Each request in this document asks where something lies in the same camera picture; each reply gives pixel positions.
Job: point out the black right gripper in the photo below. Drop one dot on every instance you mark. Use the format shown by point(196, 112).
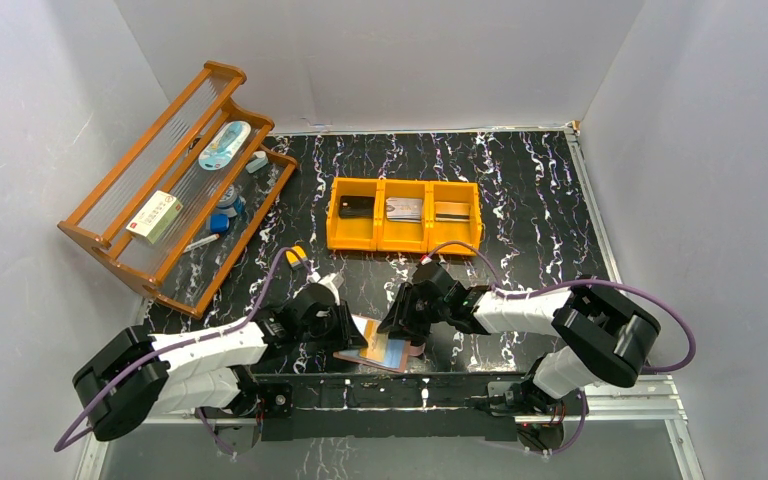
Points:
point(412, 330)

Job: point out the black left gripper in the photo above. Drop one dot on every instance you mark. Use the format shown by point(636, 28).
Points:
point(349, 327)

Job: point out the pink leather card holder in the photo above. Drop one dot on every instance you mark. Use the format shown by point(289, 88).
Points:
point(401, 350)

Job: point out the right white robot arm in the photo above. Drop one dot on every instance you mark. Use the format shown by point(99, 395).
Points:
point(607, 336)

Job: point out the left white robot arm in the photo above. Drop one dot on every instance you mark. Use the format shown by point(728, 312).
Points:
point(140, 373)

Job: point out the gold VIP card in holder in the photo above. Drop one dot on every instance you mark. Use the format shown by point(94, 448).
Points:
point(377, 351)

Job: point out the card stack middle bin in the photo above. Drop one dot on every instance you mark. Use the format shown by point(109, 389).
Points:
point(404, 209)

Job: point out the card in right bin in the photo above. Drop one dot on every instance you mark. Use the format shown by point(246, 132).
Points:
point(452, 211)

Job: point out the small yellow grey box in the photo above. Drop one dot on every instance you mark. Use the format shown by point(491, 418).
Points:
point(296, 257)

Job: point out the yellow three-compartment bin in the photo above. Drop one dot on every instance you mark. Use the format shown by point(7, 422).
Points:
point(380, 235)

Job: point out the white orange marker pen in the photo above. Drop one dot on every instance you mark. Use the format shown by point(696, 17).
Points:
point(202, 242)

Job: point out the blue round cap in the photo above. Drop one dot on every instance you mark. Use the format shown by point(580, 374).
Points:
point(218, 224)

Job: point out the blue white tape roll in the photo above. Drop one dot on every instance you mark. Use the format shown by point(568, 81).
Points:
point(231, 203)

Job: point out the orange wooden shelf rack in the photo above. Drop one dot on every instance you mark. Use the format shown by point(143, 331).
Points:
point(165, 158)

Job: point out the blue white toothbrush package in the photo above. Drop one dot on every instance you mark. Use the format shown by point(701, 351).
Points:
point(224, 146)

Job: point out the white green medicine box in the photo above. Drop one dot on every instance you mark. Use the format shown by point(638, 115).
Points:
point(155, 217)

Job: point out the black metal base rail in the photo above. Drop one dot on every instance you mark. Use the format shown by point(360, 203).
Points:
point(417, 405)

